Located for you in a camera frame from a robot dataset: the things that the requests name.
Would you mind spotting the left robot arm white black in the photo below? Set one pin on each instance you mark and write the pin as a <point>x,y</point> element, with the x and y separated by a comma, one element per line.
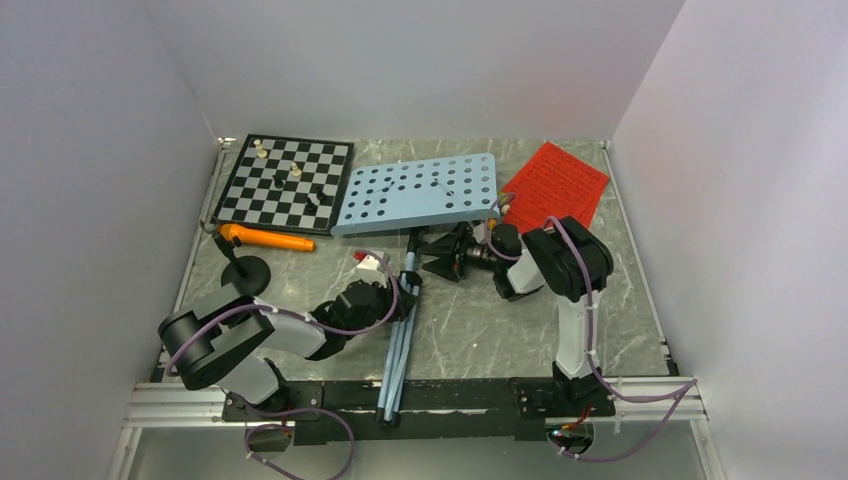
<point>214,341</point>

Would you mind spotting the black white chessboard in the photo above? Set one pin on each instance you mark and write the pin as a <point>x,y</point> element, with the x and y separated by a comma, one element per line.
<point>288,185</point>

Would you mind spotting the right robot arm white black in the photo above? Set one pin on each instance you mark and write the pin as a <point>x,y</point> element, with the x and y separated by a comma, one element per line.
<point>564,257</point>

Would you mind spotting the black microphone stand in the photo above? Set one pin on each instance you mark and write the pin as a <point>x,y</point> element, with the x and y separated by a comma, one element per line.
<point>251,274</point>

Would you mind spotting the white chess pawn far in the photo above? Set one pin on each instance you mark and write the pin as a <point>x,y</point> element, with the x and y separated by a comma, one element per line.
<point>260,151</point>

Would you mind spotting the orange toy microphone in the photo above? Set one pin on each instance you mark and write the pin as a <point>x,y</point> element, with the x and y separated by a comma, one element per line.
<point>240,235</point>

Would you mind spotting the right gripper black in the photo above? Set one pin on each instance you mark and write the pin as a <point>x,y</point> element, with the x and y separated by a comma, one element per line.
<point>451,261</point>

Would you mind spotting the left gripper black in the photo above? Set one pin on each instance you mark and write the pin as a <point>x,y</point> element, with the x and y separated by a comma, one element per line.
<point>391,295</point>

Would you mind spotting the light blue music stand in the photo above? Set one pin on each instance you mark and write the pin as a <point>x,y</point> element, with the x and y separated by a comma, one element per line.
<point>409,196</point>

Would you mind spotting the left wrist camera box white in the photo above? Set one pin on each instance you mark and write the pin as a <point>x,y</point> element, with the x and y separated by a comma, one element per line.
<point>369,269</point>

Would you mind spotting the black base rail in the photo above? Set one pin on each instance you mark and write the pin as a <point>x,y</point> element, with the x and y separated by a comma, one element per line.
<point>520,408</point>

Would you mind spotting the red sheet music paper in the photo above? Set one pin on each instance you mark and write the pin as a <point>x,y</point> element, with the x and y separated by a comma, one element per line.
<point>552,183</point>

